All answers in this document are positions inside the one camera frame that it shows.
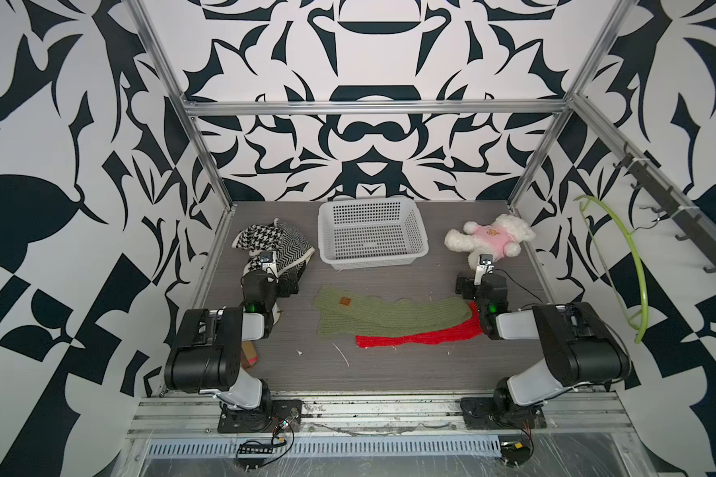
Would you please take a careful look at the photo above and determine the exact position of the green knitted scarf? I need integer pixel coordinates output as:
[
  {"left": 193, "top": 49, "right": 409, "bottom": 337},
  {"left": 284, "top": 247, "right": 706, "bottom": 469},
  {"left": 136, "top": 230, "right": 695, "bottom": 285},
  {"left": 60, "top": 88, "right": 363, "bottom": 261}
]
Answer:
[{"left": 314, "top": 286, "right": 473, "bottom": 338}]

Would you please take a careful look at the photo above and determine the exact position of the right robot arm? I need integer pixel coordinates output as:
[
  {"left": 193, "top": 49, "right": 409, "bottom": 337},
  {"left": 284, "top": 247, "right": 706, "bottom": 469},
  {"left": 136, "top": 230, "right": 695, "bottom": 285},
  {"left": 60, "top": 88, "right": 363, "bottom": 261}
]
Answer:
[{"left": 455, "top": 273, "right": 632, "bottom": 415}]

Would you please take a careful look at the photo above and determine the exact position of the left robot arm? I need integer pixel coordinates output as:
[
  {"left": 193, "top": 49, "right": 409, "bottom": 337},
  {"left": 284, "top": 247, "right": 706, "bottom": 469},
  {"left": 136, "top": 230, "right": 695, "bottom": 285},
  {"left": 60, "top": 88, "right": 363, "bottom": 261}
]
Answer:
[{"left": 164, "top": 270, "right": 298, "bottom": 413}]

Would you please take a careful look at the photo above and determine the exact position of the red knitted scarf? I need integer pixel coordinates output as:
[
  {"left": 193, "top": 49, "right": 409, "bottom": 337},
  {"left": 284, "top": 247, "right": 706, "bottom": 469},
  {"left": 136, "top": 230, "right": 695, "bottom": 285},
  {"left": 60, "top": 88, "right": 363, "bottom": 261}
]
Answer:
[{"left": 355, "top": 302, "right": 483, "bottom": 349}]

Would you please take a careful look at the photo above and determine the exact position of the black white houndstooth scarf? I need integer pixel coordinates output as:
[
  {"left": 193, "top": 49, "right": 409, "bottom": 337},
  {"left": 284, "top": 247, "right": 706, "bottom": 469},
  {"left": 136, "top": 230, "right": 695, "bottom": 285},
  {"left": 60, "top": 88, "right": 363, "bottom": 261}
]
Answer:
[{"left": 232, "top": 219, "right": 315, "bottom": 280}]

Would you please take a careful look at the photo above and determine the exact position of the white plastic basket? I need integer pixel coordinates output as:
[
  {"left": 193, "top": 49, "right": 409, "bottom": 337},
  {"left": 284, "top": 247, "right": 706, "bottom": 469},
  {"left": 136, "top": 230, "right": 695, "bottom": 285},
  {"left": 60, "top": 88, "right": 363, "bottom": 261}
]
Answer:
[{"left": 317, "top": 197, "right": 429, "bottom": 270}]

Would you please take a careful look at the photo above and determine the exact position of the white teddy bear pink shirt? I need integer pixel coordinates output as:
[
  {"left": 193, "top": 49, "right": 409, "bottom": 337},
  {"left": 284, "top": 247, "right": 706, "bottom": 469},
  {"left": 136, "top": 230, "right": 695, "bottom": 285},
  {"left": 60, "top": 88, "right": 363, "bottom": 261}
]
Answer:
[{"left": 444, "top": 214, "right": 536, "bottom": 270}]

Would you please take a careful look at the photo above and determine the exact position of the green clothes hanger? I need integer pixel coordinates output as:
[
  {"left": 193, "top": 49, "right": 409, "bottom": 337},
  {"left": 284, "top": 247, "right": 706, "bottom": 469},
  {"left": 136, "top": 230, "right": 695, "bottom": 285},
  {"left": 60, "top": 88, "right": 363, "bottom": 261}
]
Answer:
[{"left": 574, "top": 195, "right": 650, "bottom": 344}]

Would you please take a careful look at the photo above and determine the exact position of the black connector hub left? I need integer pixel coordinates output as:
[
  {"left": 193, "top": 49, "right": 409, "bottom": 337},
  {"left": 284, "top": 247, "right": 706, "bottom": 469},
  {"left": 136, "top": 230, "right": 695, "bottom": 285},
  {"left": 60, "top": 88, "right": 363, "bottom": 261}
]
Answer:
[{"left": 236, "top": 440, "right": 276, "bottom": 459}]

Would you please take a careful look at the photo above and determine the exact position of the black connector hub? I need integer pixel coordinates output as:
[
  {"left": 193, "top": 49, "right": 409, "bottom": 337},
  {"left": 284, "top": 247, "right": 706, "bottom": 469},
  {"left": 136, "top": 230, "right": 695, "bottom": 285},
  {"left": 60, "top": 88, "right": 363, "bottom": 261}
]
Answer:
[
  {"left": 236, "top": 440, "right": 276, "bottom": 459},
  {"left": 500, "top": 441, "right": 533, "bottom": 468}
]

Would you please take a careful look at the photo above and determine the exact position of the black connector hub right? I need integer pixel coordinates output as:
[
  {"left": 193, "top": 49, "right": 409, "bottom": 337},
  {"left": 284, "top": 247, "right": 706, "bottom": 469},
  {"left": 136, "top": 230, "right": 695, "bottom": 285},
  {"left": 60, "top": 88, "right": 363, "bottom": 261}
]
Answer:
[{"left": 500, "top": 441, "right": 533, "bottom": 468}]

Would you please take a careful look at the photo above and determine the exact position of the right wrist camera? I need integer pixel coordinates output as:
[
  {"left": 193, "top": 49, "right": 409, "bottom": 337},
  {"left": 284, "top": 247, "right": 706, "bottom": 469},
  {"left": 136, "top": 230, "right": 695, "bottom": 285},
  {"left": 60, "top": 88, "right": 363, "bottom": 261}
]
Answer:
[{"left": 475, "top": 254, "right": 494, "bottom": 283}]

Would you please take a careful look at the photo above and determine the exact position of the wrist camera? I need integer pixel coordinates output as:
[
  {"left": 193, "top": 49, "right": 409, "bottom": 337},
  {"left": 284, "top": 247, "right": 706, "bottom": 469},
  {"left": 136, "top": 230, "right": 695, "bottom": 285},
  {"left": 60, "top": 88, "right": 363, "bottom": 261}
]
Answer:
[
  {"left": 475, "top": 254, "right": 494, "bottom": 283},
  {"left": 258, "top": 250, "right": 278, "bottom": 276}
]

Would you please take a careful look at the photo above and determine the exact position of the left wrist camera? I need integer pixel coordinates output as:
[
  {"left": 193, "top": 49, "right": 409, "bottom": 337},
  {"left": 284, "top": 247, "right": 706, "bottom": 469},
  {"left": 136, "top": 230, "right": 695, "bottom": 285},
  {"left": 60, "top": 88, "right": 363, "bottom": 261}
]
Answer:
[{"left": 258, "top": 250, "right": 278, "bottom": 276}]

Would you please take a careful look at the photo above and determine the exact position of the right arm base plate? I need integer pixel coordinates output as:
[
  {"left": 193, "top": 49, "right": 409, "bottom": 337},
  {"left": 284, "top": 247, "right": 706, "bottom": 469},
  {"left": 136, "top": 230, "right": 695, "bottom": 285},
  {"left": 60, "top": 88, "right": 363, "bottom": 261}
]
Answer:
[{"left": 459, "top": 397, "right": 547, "bottom": 430}]

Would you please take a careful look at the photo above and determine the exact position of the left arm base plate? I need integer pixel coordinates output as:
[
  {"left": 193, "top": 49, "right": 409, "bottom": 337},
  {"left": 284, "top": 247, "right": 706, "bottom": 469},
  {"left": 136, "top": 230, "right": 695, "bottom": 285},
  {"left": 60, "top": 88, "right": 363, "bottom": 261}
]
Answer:
[{"left": 217, "top": 399, "right": 304, "bottom": 434}]

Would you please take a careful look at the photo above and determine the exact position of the white slotted cable duct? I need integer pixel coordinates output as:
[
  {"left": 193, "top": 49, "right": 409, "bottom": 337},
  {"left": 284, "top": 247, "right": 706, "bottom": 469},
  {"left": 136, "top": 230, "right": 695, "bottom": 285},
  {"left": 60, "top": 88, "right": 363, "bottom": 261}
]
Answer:
[{"left": 146, "top": 434, "right": 501, "bottom": 459}]

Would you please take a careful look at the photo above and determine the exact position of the grey wall hook rail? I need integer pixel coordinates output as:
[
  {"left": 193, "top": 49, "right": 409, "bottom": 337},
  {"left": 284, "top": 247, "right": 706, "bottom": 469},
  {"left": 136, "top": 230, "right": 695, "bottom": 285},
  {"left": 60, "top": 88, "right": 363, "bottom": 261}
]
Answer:
[{"left": 616, "top": 141, "right": 716, "bottom": 274}]

